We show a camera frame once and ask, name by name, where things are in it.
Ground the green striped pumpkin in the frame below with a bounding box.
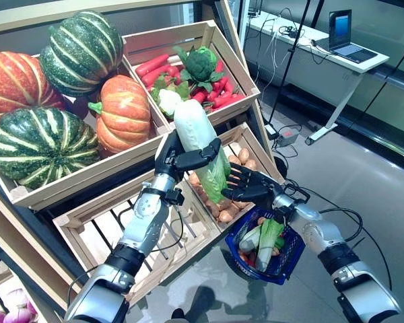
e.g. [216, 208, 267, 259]
[38, 10, 125, 98]
[0, 106, 100, 191]

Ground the black tripod stand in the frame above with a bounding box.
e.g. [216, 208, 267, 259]
[265, 0, 312, 127]

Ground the blue plastic shopping basket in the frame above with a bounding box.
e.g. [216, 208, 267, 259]
[224, 205, 306, 286]

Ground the grey box red label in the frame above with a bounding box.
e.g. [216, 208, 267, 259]
[277, 127, 299, 147]

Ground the large orange ribbed pumpkin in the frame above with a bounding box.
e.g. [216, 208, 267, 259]
[0, 51, 67, 134]

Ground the white cauliflower with leaves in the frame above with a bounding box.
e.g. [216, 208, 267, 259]
[150, 83, 191, 120]

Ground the small orange pumpkin green stem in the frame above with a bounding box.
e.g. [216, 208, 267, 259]
[87, 74, 152, 155]

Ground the white power adapter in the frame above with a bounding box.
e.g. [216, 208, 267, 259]
[264, 123, 279, 141]

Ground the black floor cable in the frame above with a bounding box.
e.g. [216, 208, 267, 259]
[318, 193, 393, 290]

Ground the open laptop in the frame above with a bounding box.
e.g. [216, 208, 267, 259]
[328, 9, 380, 65]

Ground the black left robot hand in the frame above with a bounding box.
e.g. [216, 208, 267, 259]
[154, 129, 222, 184]

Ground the white desk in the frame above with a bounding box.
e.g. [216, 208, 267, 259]
[245, 9, 391, 146]

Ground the green broccoli head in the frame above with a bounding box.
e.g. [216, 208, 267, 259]
[172, 45, 225, 92]

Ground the black round base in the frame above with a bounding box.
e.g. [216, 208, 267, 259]
[273, 156, 289, 179]

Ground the tall wooden display shelf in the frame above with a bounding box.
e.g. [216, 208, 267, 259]
[0, 0, 287, 323]

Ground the wide wooden crate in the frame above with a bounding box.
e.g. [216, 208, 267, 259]
[0, 55, 176, 211]

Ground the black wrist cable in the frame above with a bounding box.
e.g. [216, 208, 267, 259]
[67, 201, 186, 303]

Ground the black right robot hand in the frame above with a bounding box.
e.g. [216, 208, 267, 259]
[221, 162, 285, 211]

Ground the napa cabbage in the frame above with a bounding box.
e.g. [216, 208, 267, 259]
[238, 224, 263, 254]
[173, 98, 232, 205]
[255, 218, 285, 273]

